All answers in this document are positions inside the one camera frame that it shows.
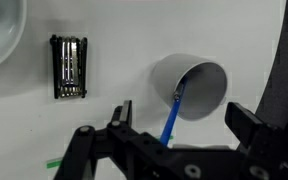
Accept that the black folding multi-tool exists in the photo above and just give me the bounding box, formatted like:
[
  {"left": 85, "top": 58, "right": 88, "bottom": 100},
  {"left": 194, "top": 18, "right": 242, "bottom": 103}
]
[{"left": 49, "top": 33, "right": 89, "bottom": 100}]

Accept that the small clear container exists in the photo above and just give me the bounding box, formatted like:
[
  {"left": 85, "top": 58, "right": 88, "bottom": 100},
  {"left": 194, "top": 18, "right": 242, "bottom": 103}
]
[{"left": 0, "top": 0, "right": 28, "bottom": 74}]

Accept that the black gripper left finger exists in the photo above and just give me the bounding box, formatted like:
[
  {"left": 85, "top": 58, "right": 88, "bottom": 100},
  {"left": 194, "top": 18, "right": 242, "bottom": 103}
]
[{"left": 53, "top": 99, "right": 172, "bottom": 180}]

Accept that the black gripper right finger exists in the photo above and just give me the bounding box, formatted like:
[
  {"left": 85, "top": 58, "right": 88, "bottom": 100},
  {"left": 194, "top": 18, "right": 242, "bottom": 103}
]
[{"left": 224, "top": 101, "right": 288, "bottom": 180}]

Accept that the white cup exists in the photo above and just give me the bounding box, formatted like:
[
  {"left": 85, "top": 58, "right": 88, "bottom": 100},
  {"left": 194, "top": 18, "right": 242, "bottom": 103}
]
[{"left": 150, "top": 52, "right": 229, "bottom": 122}]

